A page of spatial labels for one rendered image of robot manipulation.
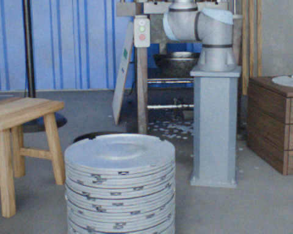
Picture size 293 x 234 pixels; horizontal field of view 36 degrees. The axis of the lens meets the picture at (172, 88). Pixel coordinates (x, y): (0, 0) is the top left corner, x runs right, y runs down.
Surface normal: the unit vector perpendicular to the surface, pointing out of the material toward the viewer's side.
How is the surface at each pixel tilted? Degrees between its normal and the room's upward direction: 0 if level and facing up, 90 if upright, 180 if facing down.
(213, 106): 90
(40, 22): 90
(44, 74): 90
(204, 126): 90
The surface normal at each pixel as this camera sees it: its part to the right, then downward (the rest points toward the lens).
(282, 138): -0.97, 0.04
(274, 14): 0.11, 0.18
